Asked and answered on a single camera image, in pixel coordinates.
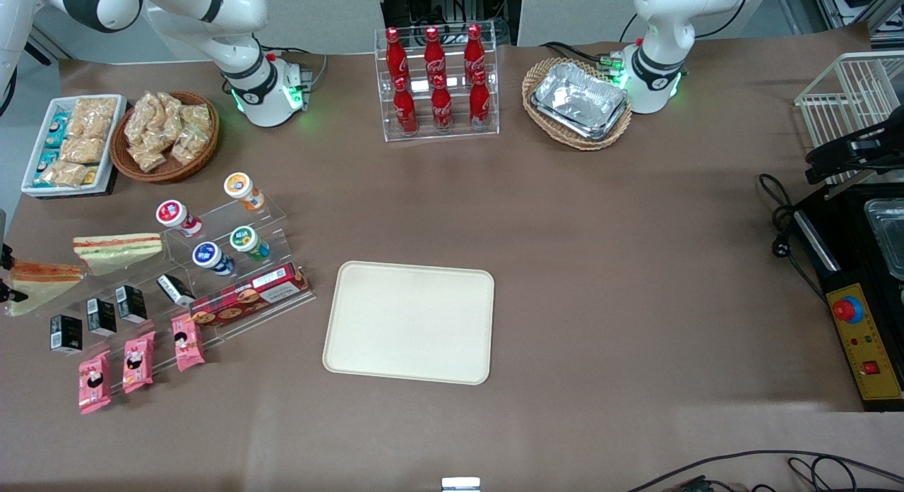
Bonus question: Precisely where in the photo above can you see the white rectangular snack dish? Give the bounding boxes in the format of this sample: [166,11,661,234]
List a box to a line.
[21,95,128,198]

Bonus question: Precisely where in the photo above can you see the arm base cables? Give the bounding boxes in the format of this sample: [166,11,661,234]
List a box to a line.
[540,40,626,73]
[263,47,329,90]

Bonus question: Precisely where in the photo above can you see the brown wicker snack basket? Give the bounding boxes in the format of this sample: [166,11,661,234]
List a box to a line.
[109,91,220,184]

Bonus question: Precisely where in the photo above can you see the clear bag of puffed snacks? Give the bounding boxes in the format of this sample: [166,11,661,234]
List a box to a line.
[129,143,167,173]
[180,104,213,136]
[125,97,157,145]
[152,92,184,150]
[172,128,209,166]

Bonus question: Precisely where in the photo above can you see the light wicker container basket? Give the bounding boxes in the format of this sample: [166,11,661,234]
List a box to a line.
[522,57,633,151]

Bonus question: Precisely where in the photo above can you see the yogurt cup red lid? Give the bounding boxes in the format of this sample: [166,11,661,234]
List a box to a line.
[156,200,203,237]

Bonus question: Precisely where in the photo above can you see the white wire basket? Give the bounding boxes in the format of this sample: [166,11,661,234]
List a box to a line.
[795,51,904,186]

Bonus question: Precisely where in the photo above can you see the yogurt cup blue lid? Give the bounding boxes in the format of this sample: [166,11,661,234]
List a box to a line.
[192,242,235,276]

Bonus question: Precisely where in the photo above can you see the cream plastic serving tray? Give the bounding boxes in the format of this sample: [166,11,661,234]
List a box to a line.
[323,261,495,385]

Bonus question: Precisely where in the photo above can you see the clear bag of rice crackers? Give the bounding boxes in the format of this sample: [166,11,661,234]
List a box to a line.
[39,160,89,189]
[69,97,119,140]
[59,136,107,165]

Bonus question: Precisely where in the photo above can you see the wrapped sandwich green red filling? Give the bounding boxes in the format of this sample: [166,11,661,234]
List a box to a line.
[73,233,163,276]

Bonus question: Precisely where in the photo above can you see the yogurt cup green lid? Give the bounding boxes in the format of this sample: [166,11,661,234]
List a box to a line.
[230,226,270,261]

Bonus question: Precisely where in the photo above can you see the looped thin black cable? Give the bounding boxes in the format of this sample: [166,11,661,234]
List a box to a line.
[787,455,859,492]

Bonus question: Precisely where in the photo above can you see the black sealing machine yellow panel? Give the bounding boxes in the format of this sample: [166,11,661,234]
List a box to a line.
[790,185,904,413]

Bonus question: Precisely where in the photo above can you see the pink snack packet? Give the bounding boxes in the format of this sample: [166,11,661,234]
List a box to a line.
[123,332,156,394]
[172,313,206,372]
[78,351,112,414]

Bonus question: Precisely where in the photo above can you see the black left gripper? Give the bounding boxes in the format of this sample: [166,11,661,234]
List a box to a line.
[807,109,904,186]

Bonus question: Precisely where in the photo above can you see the aluminium foil container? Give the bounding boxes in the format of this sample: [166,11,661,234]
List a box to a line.
[537,109,631,141]
[531,61,628,133]

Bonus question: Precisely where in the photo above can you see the clear acrylic stepped display stand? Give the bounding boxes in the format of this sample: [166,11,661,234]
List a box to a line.
[35,194,316,390]

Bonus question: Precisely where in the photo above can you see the red cola bottle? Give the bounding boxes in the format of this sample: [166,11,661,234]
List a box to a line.
[393,78,419,135]
[469,71,492,128]
[431,76,454,131]
[424,27,447,83]
[385,28,410,83]
[463,24,487,83]

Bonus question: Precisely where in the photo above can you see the black equipment rack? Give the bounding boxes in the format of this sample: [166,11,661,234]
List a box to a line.
[378,0,523,47]

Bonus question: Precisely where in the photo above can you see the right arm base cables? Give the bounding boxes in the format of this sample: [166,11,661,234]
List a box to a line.
[263,47,329,90]

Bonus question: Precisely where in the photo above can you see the sandwich orange filling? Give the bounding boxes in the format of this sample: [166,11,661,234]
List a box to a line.
[7,261,87,316]

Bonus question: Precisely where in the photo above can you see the black power cable with plug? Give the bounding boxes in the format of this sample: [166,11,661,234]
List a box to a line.
[758,173,827,302]

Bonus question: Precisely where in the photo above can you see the clear acrylic bottle rack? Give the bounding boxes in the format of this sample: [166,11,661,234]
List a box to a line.
[374,23,500,143]

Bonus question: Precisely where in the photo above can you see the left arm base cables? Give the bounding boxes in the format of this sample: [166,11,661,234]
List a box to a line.
[540,40,626,73]

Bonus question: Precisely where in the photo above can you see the long thin black cable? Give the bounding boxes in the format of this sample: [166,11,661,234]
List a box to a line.
[625,450,904,492]

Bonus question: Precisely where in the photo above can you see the metal tray in machine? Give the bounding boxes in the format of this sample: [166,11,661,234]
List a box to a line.
[863,198,904,281]

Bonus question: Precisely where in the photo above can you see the yogurt cup orange lid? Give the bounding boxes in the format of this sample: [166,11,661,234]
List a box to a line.
[224,172,266,210]

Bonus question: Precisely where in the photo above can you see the red tartan cookie box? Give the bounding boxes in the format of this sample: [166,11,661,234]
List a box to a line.
[189,263,310,328]

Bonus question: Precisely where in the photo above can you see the small black snack box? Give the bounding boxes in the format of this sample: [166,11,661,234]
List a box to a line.
[87,298,117,337]
[157,274,196,308]
[115,285,148,323]
[50,315,83,355]

